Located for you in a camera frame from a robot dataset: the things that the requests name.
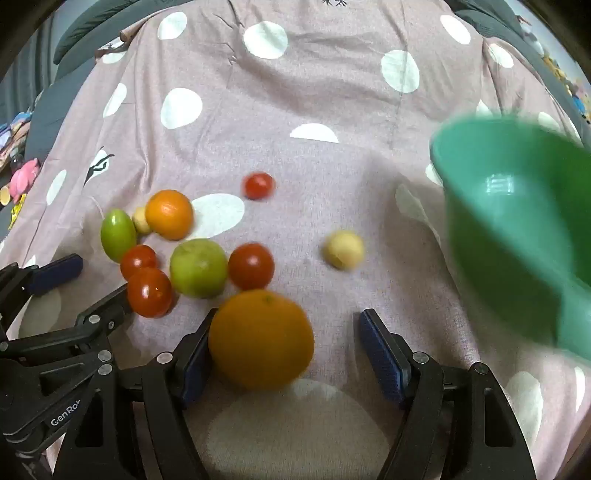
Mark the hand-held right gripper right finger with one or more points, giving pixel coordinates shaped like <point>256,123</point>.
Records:
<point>385,360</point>

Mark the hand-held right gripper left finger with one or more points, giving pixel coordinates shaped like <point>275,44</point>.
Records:
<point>196,369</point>

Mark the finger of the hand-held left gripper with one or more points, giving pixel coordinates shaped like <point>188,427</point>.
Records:
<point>104,311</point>
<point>57,272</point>

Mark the red cherry tomato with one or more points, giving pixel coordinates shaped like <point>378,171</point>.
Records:
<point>150,293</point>
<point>255,186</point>
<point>138,259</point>
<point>250,266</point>

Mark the small oval green tomato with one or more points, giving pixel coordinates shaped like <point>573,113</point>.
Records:
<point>117,234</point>

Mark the large orange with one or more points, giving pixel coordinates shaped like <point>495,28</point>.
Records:
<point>261,339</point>

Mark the small yellow round fruit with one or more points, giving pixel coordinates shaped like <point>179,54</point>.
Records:
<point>343,249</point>
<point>140,221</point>

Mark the large round green tomato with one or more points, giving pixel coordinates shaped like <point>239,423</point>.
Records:
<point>198,267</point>

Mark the small orange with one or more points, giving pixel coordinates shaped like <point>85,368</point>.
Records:
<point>169,214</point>

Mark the green plastic bowl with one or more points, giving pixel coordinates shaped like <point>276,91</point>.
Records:
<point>517,240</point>

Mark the yellow snack packet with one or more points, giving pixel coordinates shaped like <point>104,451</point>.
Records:
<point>16,210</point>

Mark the pink plush toy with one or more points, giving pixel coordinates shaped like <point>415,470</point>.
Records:
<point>23,180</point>

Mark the colourful toy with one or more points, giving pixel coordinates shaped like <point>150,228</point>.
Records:
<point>14,131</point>

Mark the pink polka dot blanket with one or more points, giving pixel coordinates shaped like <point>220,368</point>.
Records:
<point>300,92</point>

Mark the pile of colourful plush toys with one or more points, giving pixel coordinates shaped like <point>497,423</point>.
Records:
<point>570,83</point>

